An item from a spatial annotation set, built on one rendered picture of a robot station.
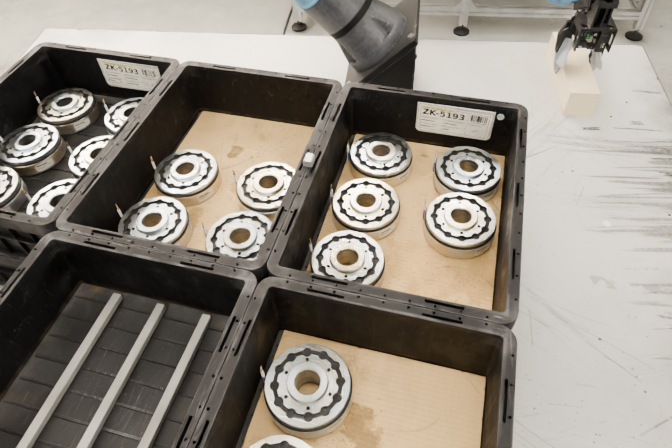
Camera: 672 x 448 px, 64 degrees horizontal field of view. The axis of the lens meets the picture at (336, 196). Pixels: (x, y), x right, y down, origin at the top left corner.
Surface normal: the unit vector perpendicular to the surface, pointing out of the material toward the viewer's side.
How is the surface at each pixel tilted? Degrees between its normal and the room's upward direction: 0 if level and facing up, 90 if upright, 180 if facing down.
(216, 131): 0
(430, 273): 0
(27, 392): 0
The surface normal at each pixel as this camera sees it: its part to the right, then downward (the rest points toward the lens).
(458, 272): -0.04, -0.67
